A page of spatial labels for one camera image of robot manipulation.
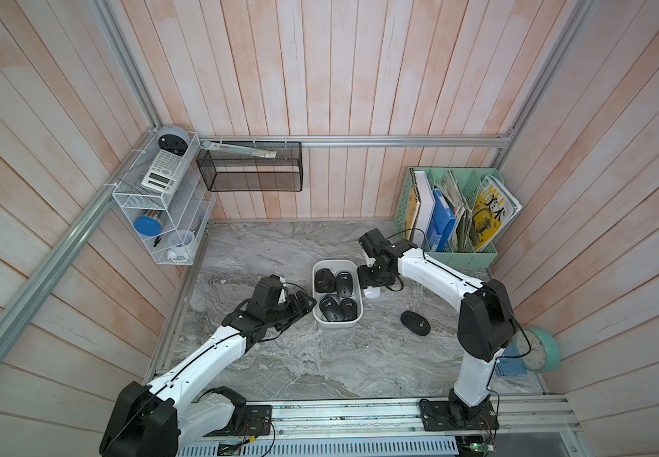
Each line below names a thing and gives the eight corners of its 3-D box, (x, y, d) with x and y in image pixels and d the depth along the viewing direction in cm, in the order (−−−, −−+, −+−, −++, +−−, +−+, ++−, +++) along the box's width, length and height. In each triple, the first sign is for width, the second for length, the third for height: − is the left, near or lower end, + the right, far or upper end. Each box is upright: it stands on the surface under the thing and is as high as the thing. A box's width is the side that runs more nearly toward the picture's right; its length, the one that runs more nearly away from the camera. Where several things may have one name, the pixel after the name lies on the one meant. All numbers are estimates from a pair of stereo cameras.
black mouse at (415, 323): (397, 322, 93) (399, 318, 91) (404, 310, 96) (406, 306, 94) (424, 339, 90) (427, 336, 87) (431, 327, 92) (434, 323, 90)
